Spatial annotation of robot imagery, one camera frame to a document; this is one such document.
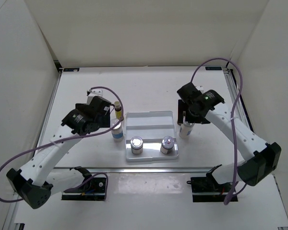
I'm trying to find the aluminium rail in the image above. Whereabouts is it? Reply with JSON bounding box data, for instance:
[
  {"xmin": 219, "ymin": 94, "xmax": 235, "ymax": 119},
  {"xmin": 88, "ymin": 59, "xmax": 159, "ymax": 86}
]
[
  {"xmin": 52, "ymin": 166, "xmax": 221, "ymax": 174},
  {"xmin": 224, "ymin": 68, "xmax": 254, "ymax": 144}
]

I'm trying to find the aluminium right rail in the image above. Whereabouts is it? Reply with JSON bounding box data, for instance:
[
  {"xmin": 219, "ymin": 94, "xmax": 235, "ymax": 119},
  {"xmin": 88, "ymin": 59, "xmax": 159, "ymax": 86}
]
[{"xmin": 224, "ymin": 68, "xmax": 254, "ymax": 144}]

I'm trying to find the short white-lid spice jar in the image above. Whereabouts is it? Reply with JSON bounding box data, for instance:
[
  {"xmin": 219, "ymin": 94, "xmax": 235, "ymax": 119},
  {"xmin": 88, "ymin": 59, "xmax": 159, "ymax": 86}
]
[
  {"xmin": 160, "ymin": 136, "xmax": 175, "ymax": 154},
  {"xmin": 130, "ymin": 136, "xmax": 144, "ymax": 155}
]

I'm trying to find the blue corner label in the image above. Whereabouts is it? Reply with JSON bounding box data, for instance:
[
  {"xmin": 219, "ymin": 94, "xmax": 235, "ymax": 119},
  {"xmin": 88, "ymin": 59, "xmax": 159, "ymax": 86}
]
[
  {"xmin": 63, "ymin": 68, "xmax": 80, "ymax": 72},
  {"xmin": 205, "ymin": 66, "xmax": 222, "ymax": 71}
]

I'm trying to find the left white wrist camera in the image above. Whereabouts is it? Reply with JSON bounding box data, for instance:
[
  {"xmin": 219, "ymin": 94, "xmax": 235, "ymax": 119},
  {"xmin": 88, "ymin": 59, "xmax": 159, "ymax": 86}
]
[{"xmin": 86, "ymin": 88, "xmax": 103, "ymax": 104}]

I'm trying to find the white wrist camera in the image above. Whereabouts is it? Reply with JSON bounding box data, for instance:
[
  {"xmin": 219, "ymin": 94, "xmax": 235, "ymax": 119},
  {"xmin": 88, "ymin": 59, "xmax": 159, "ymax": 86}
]
[
  {"xmin": 86, "ymin": 88, "xmax": 103, "ymax": 104},
  {"xmin": 195, "ymin": 86, "xmax": 204, "ymax": 93}
]

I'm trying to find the left tall silver-lid jar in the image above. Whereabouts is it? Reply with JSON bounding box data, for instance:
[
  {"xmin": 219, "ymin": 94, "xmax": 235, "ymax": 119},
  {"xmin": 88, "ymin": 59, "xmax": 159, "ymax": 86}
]
[{"xmin": 110, "ymin": 118, "xmax": 124, "ymax": 142}]

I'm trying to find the white tiered organizer tray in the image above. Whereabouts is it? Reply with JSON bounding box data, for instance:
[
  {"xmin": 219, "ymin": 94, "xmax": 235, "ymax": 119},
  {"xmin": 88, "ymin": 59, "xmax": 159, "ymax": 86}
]
[{"xmin": 125, "ymin": 111, "xmax": 179, "ymax": 162}]

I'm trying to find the tall silver-lid jar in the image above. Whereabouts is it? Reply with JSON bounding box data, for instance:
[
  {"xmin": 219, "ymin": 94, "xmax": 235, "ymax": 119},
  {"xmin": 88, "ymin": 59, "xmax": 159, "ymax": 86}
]
[
  {"xmin": 179, "ymin": 120, "xmax": 194, "ymax": 138},
  {"xmin": 110, "ymin": 118, "xmax": 124, "ymax": 142}
]

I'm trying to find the left blue corner label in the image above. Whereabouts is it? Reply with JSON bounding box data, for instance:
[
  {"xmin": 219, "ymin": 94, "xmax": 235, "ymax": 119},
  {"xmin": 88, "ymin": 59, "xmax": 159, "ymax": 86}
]
[{"xmin": 63, "ymin": 68, "xmax": 80, "ymax": 72}]

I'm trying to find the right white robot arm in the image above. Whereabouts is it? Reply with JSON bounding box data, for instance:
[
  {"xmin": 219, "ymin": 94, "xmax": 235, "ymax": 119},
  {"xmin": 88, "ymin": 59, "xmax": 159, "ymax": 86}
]
[{"xmin": 177, "ymin": 82, "xmax": 281, "ymax": 192}]

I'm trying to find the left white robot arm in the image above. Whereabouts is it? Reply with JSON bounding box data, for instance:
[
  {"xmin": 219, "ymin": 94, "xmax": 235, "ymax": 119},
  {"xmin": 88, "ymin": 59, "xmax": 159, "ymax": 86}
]
[{"xmin": 6, "ymin": 96, "xmax": 112, "ymax": 209}]

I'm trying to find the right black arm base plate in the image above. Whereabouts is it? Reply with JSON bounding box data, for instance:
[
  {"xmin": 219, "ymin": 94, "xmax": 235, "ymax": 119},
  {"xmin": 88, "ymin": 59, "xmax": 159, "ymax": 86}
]
[{"xmin": 186, "ymin": 177, "xmax": 232, "ymax": 203}]

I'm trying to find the aluminium front rail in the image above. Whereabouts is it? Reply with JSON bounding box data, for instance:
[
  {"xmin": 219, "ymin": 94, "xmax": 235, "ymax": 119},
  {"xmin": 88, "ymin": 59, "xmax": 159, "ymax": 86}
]
[{"xmin": 52, "ymin": 166, "xmax": 221, "ymax": 174}]

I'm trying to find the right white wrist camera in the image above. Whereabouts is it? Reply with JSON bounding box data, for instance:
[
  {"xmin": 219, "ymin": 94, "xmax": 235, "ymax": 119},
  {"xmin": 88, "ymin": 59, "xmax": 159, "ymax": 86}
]
[{"xmin": 195, "ymin": 86, "xmax": 204, "ymax": 93}]

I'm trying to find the right tall silver-lid jar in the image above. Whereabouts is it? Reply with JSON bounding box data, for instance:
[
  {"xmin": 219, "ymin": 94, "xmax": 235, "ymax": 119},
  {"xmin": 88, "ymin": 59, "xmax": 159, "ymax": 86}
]
[{"xmin": 179, "ymin": 120, "xmax": 194, "ymax": 138}]

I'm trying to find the left small yellow-label bottle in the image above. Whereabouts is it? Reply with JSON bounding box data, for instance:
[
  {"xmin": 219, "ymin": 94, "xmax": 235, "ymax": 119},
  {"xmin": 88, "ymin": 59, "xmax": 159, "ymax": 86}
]
[{"xmin": 114, "ymin": 101, "xmax": 124, "ymax": 121}]

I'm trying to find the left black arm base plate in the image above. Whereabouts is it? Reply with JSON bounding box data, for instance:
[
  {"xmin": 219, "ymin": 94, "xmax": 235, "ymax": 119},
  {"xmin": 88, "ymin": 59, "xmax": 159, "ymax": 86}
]
[{"xmin": 61, "ymin": 172, "xmax": 108, "ymax": 201}]

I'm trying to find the right blue corner label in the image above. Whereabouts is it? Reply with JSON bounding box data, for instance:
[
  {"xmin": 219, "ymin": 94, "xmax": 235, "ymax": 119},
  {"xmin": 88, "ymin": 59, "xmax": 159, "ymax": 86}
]
[{"xmin": 205, "ymin": 66, "xmax": 222, "ymax": 71}]

